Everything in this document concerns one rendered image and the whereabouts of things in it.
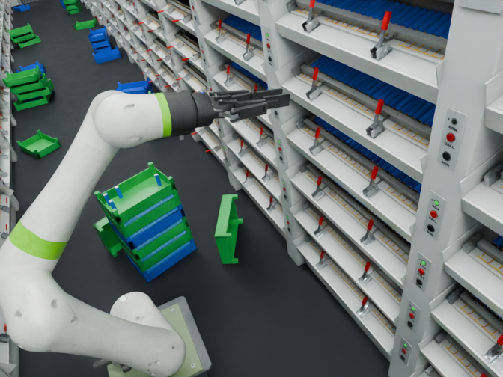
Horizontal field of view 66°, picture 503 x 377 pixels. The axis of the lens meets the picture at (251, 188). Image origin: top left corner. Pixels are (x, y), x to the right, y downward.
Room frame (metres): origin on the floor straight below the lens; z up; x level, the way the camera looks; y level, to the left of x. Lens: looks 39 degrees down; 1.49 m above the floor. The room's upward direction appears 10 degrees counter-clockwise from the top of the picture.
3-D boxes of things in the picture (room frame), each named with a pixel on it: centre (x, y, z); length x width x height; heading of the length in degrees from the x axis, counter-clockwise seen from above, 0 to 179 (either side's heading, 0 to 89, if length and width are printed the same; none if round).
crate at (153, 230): (1.42, 0.52, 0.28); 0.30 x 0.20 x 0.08; 125
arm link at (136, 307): (0.72, 0.42, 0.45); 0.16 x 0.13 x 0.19; 36
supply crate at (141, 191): (1.42, 0.52, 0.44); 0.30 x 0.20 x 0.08; 125
